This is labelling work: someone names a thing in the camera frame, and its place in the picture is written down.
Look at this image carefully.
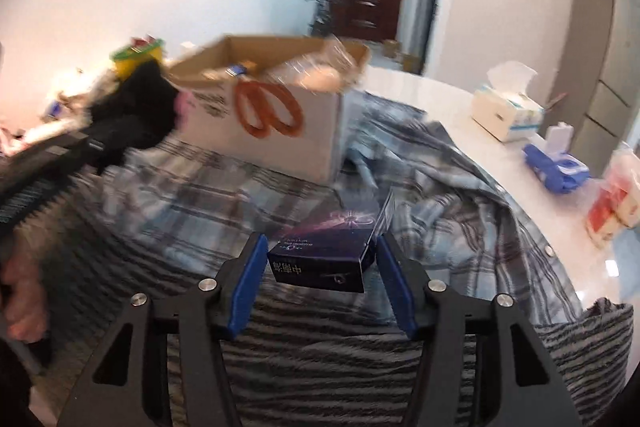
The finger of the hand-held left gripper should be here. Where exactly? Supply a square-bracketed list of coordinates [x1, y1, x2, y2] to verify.
[75, 127, 131, 175]

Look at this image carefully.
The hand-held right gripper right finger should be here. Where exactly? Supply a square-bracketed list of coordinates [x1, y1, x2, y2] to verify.
[376, 232, 583, 427]

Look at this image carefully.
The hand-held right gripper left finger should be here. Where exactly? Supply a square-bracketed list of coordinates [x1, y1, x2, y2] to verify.
[57, 232, 269, 427]

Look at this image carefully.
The dark purple box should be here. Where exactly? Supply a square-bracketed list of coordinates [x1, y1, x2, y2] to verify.
[267, 189, 396, 294]

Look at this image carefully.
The printed cardboard box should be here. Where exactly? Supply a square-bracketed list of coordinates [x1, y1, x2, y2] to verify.
[165, 34, 371, 185]

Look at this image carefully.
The plastic makeup sponge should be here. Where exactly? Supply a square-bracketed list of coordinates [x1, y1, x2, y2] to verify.
[265, 36, 366, 92]

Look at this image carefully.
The person's left hand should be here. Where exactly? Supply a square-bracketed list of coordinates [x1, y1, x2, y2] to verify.
[0, 252, 51, 343]

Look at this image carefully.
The yellow bin with green rim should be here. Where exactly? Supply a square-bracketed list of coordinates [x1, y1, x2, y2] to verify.
[111, 38, 166, 82]

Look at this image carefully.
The blue plaid shirt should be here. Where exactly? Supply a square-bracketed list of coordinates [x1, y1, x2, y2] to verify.
[65, 89, 583, 328]

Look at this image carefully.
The grey striped blanket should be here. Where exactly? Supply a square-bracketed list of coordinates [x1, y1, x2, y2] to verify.
[30, 277, 636, 427]

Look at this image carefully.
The blue wet wipes pack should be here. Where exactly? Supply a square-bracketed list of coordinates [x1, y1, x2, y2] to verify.
[522, 123, 592, 195]

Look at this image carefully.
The white tissue box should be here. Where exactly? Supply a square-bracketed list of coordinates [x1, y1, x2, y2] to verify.
[471, 61, 545, 144]

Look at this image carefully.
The red and white packet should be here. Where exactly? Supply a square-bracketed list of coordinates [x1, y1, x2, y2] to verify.
[585, 147, 640, 248]

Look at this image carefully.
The black bicycle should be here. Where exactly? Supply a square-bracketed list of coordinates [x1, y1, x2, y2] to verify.
[292, 0, 333, 38]

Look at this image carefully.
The beige refrigerator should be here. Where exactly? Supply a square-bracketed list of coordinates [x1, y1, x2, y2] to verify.
[545, 0, 640, 188]

